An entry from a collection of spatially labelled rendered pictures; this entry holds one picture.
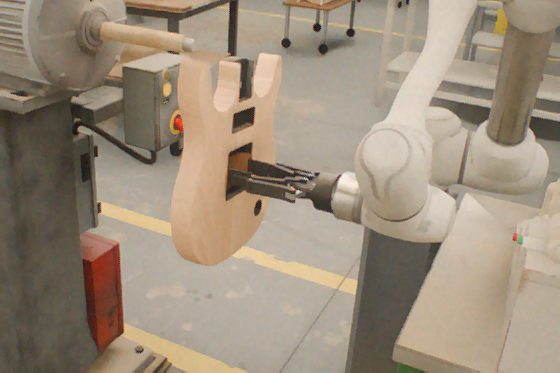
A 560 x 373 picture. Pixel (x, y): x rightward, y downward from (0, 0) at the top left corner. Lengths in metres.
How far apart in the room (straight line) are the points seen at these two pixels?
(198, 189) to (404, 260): 0.89
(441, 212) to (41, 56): 0.76
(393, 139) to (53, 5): 0.65
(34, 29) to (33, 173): 0.39
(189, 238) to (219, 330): 1.30
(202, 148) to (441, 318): 0.48
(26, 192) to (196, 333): 1.12
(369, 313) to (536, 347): 1.14
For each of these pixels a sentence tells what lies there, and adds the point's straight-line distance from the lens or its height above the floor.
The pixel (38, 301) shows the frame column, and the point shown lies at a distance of 1.61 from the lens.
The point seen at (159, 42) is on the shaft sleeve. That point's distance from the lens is 1.17.
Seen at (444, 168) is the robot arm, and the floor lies 0.84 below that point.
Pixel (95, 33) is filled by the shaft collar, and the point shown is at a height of 1.25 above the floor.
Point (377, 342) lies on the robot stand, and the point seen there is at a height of 0.24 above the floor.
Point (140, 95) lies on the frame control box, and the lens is 1.50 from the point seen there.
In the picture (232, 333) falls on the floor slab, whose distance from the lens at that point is 2.40.
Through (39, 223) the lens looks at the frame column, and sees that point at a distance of 1.53.
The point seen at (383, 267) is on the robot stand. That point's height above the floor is 0.51.
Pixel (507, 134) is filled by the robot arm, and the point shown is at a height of 0.99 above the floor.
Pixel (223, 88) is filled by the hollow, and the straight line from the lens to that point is 1.18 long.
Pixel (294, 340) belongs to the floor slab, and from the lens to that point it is 2.39.
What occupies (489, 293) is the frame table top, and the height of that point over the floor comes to 0.93.
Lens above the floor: 1.52
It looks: 24 degrees down
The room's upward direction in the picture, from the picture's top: 4 degrees clockwise
